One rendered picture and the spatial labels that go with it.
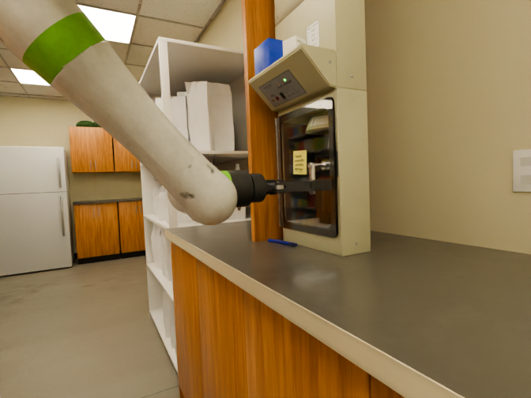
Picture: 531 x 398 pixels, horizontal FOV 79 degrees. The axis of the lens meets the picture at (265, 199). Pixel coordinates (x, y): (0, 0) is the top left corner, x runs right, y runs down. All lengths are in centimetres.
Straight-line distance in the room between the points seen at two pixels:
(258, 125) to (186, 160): 66
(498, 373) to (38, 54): 70
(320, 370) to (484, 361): 28
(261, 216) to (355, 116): 50
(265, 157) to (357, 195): 41
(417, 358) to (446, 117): 91
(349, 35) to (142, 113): 66
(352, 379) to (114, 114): 55
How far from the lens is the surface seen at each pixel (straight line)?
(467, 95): 122
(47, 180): 560
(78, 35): 58
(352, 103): 98
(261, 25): 134
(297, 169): 106
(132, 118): 57
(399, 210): 135
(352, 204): 95
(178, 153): 58
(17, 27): 59
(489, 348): 52
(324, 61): 95
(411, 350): 48
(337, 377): 62
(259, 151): 120
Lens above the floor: 116
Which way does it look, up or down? 3 degrees down
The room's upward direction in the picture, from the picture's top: 2 degrees counter-clockwise
